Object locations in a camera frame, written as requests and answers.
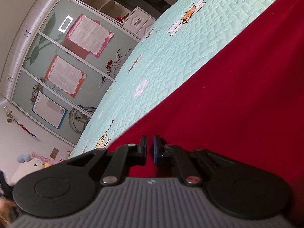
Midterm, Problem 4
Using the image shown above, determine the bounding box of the dark red knit sweater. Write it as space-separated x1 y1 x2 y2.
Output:
109 0 303 227

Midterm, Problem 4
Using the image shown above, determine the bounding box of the blue-framed paper poster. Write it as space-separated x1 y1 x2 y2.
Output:
32 92 67 129

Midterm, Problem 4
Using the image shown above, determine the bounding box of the white Hello Kitty plush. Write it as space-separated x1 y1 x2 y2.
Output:
11 154 51 185

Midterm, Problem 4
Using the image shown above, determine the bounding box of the orange-framed paper poster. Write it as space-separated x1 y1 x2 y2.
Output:
45 55 87 98

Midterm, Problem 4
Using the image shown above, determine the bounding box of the grey sliding-door wardrobe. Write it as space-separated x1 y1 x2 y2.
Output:
0 0 186 148

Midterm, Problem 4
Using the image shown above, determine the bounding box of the pink-framed paper poster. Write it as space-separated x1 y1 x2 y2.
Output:
65 14 114 58

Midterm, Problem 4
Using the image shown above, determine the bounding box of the white drawer cabinet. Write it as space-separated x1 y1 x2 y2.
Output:
122 6 156 39

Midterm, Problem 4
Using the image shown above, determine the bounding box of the light green quilted bedspread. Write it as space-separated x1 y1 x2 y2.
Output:
71 0 276 157

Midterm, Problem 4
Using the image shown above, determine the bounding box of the hanging wall ornament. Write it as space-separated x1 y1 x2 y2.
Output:
4 106 36 137

